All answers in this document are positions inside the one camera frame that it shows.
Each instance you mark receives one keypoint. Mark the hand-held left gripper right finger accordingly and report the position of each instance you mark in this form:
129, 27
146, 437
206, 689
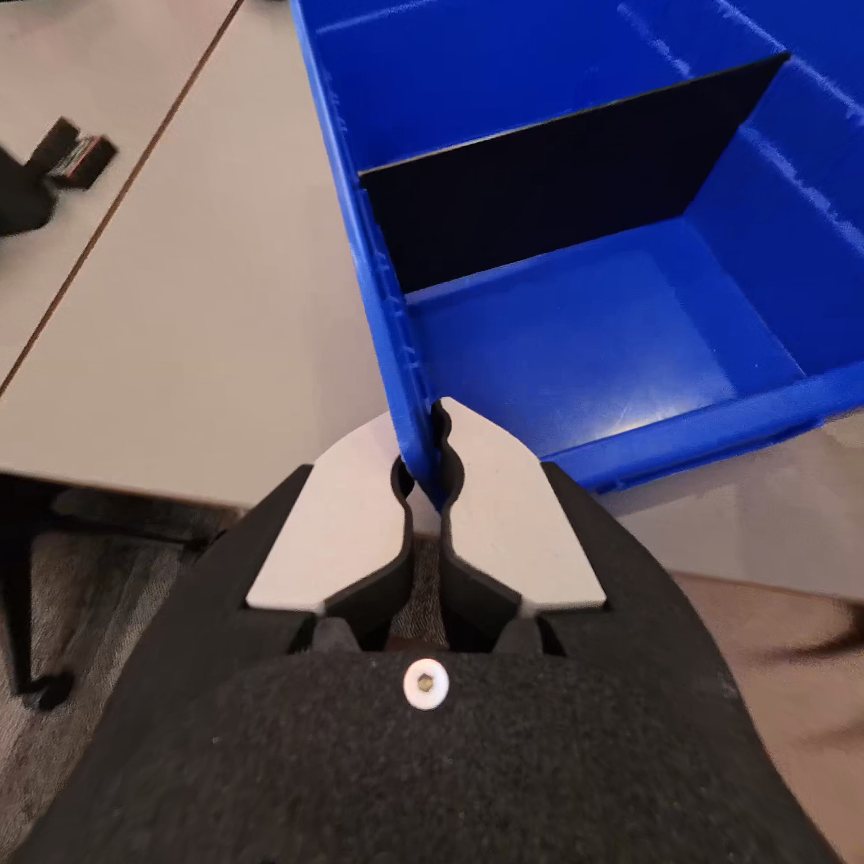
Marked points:
520, 533

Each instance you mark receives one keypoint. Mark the black charger case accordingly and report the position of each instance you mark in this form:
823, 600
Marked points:
23, 196

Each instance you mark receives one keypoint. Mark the small dark box red trim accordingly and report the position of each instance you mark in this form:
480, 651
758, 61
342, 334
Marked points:
74, 155

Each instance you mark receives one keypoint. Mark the blue plastic bin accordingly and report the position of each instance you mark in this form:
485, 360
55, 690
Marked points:
574, 337

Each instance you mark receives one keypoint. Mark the person's beige trousers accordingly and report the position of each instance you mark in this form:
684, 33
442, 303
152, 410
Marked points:
796, 776

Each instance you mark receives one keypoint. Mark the black divider of blue bin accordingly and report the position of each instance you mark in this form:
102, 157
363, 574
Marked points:
540, 189

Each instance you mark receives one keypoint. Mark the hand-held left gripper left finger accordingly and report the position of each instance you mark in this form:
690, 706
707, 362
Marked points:
331, 540

